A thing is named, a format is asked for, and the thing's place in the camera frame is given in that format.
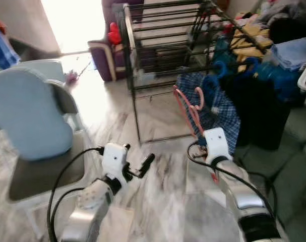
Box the pink clothes hanger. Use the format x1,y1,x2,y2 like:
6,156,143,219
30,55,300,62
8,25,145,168
173,85,221,185

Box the blue plaid shirt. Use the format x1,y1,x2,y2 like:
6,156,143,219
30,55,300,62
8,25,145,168
174,72,242,155

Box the black drying rack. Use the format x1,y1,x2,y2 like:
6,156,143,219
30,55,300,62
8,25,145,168
114,0,277,148

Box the black hanging garment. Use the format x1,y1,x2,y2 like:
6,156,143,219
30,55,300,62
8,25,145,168
227,75,293,152

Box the grey folding chair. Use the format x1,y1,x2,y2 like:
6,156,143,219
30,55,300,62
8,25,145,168
0,59,102,210

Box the pink toy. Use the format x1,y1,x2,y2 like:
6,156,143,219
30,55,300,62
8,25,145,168
64,70,81,85

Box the purple armchair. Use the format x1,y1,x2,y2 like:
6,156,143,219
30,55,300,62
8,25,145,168
88,0,132,83

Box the green sofa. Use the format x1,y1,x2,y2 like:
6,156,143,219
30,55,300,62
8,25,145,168
232,103,306,242

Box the light blue cushion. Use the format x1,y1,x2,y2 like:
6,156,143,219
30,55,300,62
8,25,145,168
0,68,75,162

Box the red bag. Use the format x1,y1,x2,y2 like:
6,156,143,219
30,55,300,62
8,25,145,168
107,22,123,47

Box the yellow cloth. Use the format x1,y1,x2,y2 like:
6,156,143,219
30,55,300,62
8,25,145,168
228,24,273,65

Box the light blue towel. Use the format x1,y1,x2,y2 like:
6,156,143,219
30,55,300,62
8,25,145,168
270,37,306,72

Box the black clothes pile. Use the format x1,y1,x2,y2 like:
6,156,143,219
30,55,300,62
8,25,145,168
268,17,306,45

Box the blue hanging cloth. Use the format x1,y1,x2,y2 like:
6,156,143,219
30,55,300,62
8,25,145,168
0,20,21,70

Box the grey clothes pile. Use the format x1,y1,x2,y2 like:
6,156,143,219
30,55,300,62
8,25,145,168
258,0,306,25

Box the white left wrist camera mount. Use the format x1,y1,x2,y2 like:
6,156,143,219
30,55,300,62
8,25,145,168
101,142,131,178

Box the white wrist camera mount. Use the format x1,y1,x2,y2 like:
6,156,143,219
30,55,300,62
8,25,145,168
203,127,233,163
101,142,131,178

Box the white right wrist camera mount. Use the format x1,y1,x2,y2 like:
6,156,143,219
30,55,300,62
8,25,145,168
203,127,233,163

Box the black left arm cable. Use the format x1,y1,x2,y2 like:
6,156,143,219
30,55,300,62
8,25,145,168
46,145,105,242

